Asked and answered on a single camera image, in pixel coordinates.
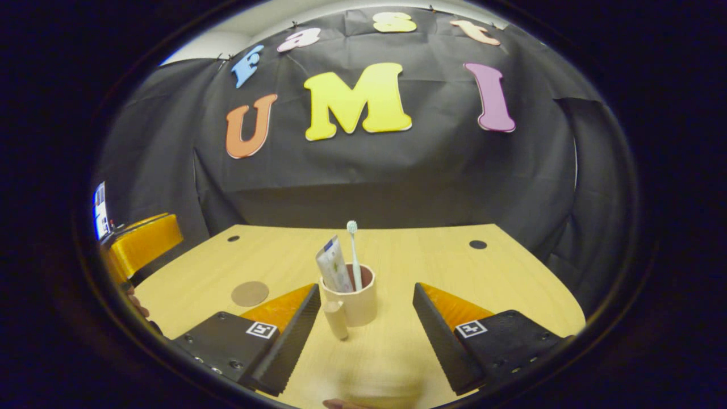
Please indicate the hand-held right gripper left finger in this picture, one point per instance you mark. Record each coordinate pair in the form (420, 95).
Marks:
(284, 341)

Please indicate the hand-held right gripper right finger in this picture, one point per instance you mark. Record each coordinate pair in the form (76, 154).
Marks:
(443, 341)

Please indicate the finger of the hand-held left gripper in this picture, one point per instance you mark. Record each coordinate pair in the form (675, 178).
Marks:
(147, 241)

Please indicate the round brown coaster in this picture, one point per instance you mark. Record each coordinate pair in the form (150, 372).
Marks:
(250, 293)

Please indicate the beige cup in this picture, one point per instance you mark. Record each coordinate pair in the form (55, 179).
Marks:
(360, 307)

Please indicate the white toothpaste tube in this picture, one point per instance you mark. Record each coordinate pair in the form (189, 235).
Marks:
(335, 267)

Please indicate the white toothbrush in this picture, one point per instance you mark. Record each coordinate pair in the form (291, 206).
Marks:
(354, 255)

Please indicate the wooden desktop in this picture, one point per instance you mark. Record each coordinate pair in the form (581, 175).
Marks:
(500, 289)

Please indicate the computer monitor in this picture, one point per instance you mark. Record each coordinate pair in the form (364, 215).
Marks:
(101, 213)

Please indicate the black backdrop cloth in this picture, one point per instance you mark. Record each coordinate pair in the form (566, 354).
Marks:
(397, 182)

